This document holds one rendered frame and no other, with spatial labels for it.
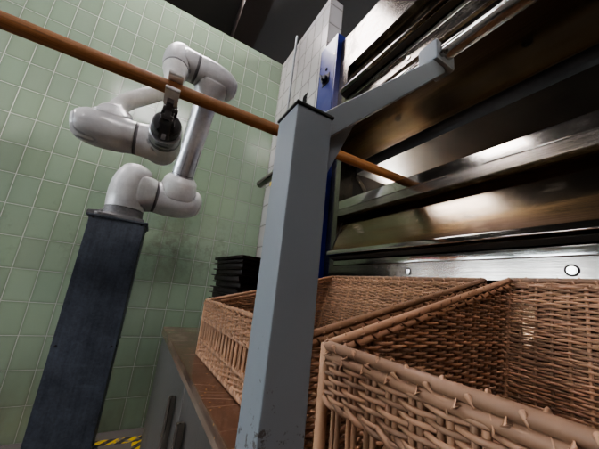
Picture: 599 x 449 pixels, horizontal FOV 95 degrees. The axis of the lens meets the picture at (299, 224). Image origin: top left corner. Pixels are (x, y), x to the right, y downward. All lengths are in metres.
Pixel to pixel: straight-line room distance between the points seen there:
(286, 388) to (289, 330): 0.04
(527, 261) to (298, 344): 0.60
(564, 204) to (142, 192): 1.41
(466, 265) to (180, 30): 2.25
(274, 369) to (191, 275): 1.63
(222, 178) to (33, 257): 1.06
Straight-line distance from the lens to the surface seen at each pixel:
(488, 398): 0.23
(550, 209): 0.75
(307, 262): 0.23
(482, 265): 0.78
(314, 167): 0.26
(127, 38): 2.33
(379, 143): 1.15
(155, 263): 1.82
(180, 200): 1.44
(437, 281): 0.79
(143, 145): 0.99
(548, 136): 0.81
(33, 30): 0.78
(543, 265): 0.74
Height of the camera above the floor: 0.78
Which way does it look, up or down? 14 degrees up
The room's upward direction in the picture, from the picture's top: 6 degrees clockwise
